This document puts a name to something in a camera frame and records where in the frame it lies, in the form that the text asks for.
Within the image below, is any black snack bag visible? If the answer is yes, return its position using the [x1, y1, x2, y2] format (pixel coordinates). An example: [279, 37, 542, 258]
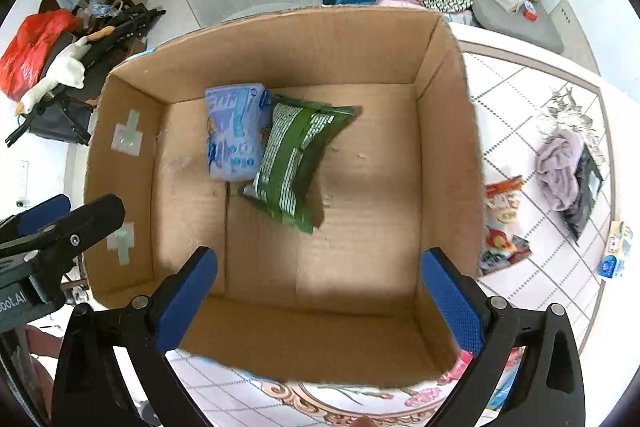
[561, 146, 603, 243]

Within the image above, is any white goose plush toy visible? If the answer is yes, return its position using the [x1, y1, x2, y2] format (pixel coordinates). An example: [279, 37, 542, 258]
[15, 26, 115, 115]

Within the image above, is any red snack packet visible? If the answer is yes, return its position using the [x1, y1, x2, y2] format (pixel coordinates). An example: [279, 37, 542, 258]
[437, 350, 474, 386]

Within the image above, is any red plastic bag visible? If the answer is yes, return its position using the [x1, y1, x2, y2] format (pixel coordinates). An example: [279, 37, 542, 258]
[0, 9, 79, 102]

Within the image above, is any green snack bag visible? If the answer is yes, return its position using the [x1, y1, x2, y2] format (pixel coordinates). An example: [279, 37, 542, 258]
[241, 94, 361, 234]

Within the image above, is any light blue tissue pack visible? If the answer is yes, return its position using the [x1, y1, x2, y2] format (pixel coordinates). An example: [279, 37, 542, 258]
[204, 83, 272, 182]

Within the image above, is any white blue tissue brick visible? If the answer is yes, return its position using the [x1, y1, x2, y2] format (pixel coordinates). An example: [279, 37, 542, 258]
[598, 221, 634, 280]

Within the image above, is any purple grey cloth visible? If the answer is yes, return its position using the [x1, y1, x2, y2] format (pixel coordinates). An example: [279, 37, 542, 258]
[535, 128, 585, 211]

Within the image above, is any long blue biscuit pack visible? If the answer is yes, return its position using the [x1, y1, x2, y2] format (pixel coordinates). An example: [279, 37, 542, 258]
[487, 348, 524, 411]

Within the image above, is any orange brown snack bag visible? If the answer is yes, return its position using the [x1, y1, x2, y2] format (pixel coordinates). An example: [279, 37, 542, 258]
[480, 176, 532, 275]

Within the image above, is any open cardboard box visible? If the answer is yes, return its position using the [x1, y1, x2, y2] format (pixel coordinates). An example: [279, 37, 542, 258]
[85, 6, 484, 388]

